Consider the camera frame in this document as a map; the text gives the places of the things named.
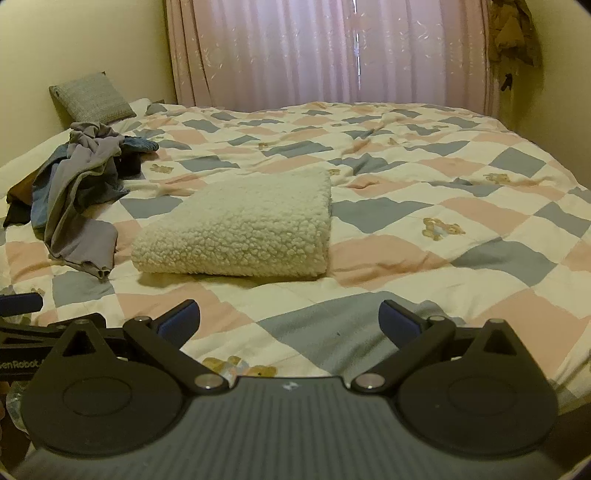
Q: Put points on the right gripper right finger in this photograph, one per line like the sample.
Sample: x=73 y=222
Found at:
x=419 y=343

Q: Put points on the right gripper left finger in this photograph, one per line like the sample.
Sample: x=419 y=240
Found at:
x=158 y=343

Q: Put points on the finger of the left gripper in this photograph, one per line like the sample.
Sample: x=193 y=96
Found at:
x=20 y=304

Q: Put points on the cream fleece vest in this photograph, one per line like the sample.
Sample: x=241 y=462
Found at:
x=267 y=225

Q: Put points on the grey clothes pile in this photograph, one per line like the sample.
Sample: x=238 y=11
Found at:
x=87 y=170

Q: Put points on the checkered quilt on bed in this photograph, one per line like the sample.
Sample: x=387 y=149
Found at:
x=442 y=210

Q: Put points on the grey square pillow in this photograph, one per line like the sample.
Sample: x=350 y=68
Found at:
x=92 y=98

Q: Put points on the pink curtain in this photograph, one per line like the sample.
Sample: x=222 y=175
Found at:
x=259 y=55

